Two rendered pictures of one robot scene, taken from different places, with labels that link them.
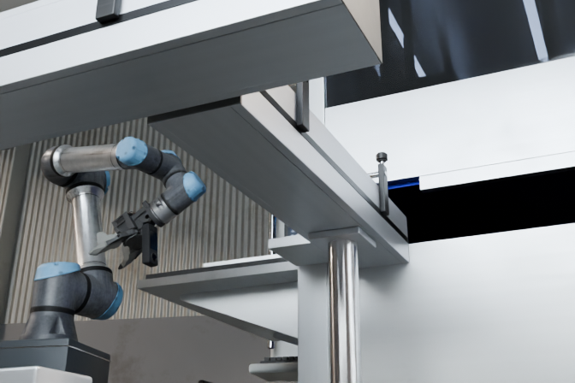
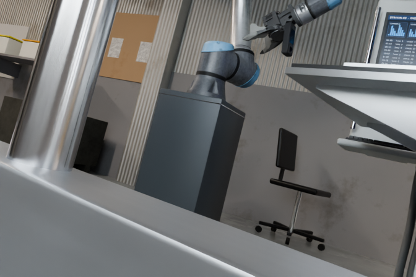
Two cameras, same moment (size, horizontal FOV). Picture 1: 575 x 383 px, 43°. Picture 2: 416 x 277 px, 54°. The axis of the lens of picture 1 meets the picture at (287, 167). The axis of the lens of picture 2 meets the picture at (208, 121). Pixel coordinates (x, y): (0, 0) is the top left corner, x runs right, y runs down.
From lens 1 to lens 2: 0.59 m
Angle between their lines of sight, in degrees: 23
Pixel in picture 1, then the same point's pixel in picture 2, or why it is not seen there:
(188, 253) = not seen: hidden behind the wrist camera
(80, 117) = not seen: outside the picture
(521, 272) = not seen: outside the picture
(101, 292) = (246, 68)
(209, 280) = (351, 78)
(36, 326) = (199, 85)
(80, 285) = (232, 61)
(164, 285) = (309, 75)
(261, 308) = (392, 110)
